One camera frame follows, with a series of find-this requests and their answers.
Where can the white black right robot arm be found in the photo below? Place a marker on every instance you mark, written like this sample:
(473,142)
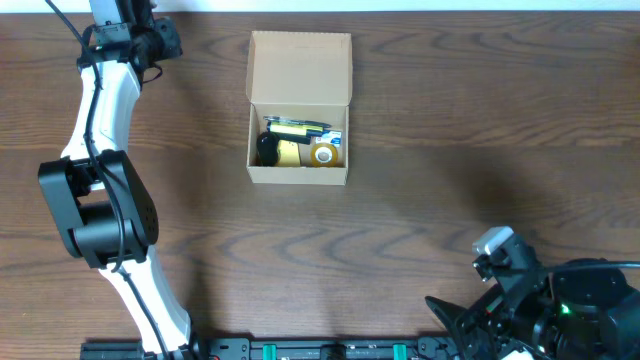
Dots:
(583,309)

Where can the yellow highlighter marker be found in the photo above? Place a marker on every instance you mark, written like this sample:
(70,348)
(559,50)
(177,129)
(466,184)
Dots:
(295,130)

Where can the red black stapler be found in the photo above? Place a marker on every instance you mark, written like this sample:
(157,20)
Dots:
(295,138)

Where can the yellow sticky note pad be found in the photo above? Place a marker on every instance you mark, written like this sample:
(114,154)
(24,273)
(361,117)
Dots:
(288,154)

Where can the white blue staples box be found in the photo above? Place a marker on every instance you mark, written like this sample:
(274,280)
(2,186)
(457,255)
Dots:
(330,137)

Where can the black ballpoint pen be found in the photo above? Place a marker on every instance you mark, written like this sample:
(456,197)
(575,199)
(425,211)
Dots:
(292,121)

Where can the yellow tape roll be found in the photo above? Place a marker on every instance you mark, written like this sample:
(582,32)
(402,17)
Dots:
(324,155)

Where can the black glossy tape dispenser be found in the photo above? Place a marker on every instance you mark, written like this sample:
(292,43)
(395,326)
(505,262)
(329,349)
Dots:
(267,144)

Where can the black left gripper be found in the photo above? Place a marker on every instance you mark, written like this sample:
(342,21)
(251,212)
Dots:
(163,36)

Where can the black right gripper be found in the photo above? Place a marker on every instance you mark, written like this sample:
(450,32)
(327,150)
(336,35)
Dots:
(473,320)

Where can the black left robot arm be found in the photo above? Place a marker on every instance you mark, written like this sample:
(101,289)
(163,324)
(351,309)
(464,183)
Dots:
(100,206)

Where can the brown cardboard box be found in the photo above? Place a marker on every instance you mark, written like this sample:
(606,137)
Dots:
(300,75)

